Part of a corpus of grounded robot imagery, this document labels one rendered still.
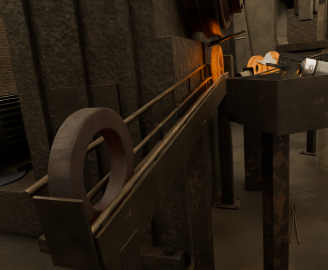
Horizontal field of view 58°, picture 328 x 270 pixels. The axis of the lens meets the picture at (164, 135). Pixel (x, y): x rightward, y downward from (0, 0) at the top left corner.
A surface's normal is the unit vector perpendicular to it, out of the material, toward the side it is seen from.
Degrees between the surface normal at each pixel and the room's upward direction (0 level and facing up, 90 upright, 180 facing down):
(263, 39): 90
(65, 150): 56
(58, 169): 70
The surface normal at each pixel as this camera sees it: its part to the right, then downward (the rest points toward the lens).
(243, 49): -0.55, 0.24
